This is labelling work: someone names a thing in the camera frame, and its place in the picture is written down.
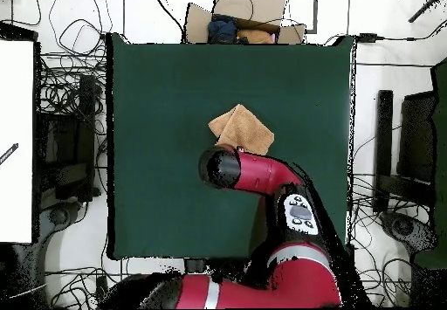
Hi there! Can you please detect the tan terry towel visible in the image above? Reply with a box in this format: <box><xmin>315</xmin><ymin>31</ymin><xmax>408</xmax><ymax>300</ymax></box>
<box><xmin>208</xmin><ymin>103</ymin><xmax>276</xmax><ymax>156</ymax></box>

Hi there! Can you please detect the orange cloth item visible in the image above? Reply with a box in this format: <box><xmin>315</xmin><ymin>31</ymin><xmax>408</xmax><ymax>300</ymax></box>
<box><xmin>237</xmin><ymin>28</ymin><xmax>275</xmax><ymax>45</ymax></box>

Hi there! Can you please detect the dark green table cloth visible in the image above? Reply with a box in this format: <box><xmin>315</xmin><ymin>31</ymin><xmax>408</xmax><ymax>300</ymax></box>
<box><xmin>106</xmin><ymin>32</ymin><xmax>355</xmax><ymax>260</ymax></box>

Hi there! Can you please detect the dark blue garment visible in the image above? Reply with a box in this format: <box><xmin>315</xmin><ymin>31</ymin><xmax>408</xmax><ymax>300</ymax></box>
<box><xmin>207</xmin><ymin>13</ymin><xmax>240</xmax><ymax>45</ymax></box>

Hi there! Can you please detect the brown cardboard box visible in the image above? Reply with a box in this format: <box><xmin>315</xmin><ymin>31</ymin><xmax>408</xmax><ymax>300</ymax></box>
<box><xmin>182</xmin><ymin>0</ymin><xmax>307</xmax><ymax>45</ymax></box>

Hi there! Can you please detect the black upright bar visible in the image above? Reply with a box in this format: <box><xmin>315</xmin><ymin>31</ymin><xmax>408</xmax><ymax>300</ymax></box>
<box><xmin>372</xmin><ymin>89</ymin><xmax>395</xmax><ymax>215</ymax></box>

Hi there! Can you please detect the black power strip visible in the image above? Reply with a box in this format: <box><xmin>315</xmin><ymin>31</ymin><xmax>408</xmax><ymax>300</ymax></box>
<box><xmin>95</xmin><ymin>275</ymin><xmax>110</xmax><ymax>299</ymax></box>

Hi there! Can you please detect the white board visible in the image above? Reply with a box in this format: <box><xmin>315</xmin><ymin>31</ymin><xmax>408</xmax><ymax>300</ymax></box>
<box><xmin>0</xmin><ymin>39</ymin><xmax>35</xmax><ymax>245</ymax></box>

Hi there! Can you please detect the green cloth drape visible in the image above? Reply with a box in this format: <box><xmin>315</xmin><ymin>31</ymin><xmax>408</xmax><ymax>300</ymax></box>
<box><xmin>413</xmin><ymin>56</ymin><xmax>447</xmax><ymax>269</ymax></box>

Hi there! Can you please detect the dark slim rod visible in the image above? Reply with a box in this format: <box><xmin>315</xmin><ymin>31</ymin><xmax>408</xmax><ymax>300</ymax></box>
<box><xmin>407</xmin><ymin>0</ymin><xmax>446</xmax><ymax>24</ymax></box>

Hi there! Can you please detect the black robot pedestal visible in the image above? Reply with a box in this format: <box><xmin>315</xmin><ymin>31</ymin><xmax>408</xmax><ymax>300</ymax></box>
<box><xmin>183</xmin><ymin>258</ymin><xmax>210</xmax><ymax>274</ymax></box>

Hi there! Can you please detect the black stand frame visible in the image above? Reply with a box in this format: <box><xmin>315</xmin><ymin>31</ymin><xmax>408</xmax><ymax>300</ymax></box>
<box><xmin>36</xmin><ymin>73</ymin><xmax>102</xmax><ymax>203</ymax></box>

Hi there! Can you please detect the black cable tangle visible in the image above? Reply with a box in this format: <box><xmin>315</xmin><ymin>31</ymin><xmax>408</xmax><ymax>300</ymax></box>
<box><xmin>45</xmin><ymin>257</ymin><xmax>120</xmax><ymax>309</ymax></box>
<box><xmin>348</xmin><ymin>173</ymin><xmax>420</xmax><ymax>307</ymax></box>
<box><xmin>38</xmin><ymin>0</ymin><xmax>114</xmax><ymax>115</ymax></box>

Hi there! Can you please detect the grey angled frame bar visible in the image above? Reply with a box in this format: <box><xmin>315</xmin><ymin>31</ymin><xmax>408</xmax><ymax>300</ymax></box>
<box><xmin>303</xmin><ymin>0</ymin><xmax>320</xmax><ymax>34</ymax></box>

